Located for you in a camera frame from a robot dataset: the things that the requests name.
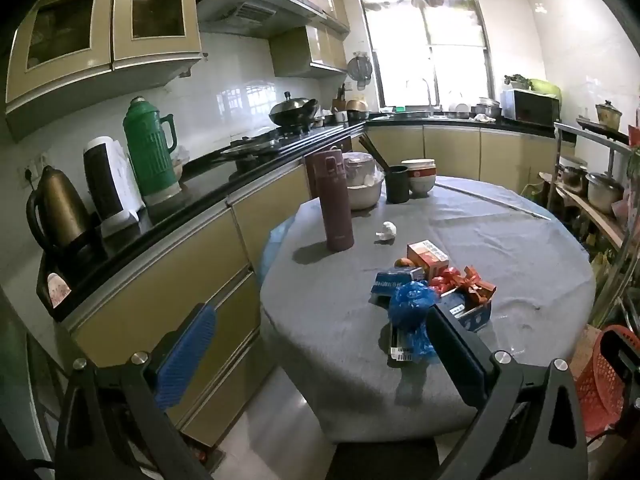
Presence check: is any gas stove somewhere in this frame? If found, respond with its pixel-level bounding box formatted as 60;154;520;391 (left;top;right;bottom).
220;127;346;161

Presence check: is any black wok with lid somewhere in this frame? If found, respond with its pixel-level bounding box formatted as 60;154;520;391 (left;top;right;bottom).
269;91;321;127

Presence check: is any black and white heater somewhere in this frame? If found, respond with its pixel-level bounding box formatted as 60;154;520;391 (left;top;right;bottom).
83;136;146;224

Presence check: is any flat metal lid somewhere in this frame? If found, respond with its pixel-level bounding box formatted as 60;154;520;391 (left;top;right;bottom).
221;137;281;157

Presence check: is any small dark lidded pot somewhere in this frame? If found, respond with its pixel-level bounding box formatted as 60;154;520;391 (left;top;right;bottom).
560;162;588;186

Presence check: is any wall socket with plug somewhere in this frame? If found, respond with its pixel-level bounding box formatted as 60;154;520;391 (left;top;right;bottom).
20;159;48;183

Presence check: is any window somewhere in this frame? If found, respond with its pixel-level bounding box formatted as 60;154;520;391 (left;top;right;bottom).
350;0;493;111

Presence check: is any round wall-hung colander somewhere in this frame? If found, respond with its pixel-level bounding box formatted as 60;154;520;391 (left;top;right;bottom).
347;52;373;91

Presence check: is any blue plastic bag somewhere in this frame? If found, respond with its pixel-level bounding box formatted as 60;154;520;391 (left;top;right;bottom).
388;280;441;361

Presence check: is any metal pot with lid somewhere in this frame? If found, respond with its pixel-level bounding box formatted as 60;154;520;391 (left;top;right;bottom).
344;152;386;211

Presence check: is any black cup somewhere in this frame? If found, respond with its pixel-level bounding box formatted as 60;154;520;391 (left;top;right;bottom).
385;165;412;204

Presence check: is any lidded printed pot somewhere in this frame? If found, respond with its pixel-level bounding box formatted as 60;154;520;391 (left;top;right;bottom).
595;100;623;128

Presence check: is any large blue carton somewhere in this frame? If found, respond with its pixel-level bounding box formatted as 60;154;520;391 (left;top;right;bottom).
440;290;495;333

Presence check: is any maroon thermos bottle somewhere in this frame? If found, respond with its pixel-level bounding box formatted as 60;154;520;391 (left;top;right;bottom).
305;149;355;252

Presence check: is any glass-door wall cabinet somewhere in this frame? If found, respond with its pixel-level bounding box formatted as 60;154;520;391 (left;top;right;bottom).
5;0;203;141

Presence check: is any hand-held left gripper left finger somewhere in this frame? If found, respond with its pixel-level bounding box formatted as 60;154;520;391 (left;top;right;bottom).
55;302;221;480

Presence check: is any range hood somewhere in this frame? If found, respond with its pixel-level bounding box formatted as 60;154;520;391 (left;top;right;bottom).
197;0;326;38

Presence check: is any black tray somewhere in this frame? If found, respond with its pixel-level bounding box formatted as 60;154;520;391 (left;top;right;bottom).
36;220;108;322

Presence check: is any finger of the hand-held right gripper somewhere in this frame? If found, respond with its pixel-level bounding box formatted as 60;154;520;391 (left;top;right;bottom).
595;329;640;386

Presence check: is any small beige wall cabinet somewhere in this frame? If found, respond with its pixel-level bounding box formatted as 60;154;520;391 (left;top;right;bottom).
270;25;348;78

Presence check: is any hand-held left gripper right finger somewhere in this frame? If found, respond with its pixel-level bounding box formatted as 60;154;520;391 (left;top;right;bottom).
425;302;588;480

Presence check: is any small printed cup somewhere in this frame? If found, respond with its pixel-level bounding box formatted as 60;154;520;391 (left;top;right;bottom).
46;272;71;307

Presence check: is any black packet white label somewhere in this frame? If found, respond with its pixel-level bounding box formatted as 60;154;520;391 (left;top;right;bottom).
389;325;418;365

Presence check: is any steel pot with lid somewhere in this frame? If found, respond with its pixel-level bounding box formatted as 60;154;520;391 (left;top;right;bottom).
586;172;623;213

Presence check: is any brown electric kettle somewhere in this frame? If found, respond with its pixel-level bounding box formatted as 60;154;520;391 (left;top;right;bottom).
26;165;93;256

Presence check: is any red foil wrapper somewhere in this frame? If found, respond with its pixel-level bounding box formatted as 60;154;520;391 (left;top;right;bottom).
429;266;463;295
452;266;497;307

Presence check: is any green thermos jug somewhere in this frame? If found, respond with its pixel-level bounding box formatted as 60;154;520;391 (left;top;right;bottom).
123;97;182;200

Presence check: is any black kitchen countertop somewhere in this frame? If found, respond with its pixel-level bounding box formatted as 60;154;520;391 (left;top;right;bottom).
37;115;558;321

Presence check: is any round table with grey cloth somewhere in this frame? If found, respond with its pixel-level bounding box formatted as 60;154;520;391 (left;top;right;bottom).
260;175;598;443

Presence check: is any orange carton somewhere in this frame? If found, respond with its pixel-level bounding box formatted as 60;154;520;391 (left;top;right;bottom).
406;240;451;281

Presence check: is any red plastic basket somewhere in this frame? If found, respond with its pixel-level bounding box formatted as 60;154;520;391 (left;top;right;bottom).
575;325;640;438

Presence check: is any brown cardboard box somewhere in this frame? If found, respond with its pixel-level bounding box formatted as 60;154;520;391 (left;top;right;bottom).
570;322;606;378

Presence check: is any metal storage rack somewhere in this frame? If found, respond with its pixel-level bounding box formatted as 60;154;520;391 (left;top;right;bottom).
540;120;640;321

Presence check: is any metal faucet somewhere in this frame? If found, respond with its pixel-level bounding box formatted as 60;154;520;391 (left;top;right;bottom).
420;77;436;116

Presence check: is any long thin stick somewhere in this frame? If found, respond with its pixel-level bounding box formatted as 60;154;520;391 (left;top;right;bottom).
434;182;551;220

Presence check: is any light blue table cover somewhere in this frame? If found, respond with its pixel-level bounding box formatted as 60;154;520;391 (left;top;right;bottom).
260;220;296;281

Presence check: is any white microwave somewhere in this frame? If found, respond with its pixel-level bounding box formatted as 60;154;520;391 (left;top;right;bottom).
501;89;561;126

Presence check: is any small blue carton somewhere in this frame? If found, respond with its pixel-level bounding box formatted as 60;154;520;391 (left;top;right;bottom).
371;267;426;306

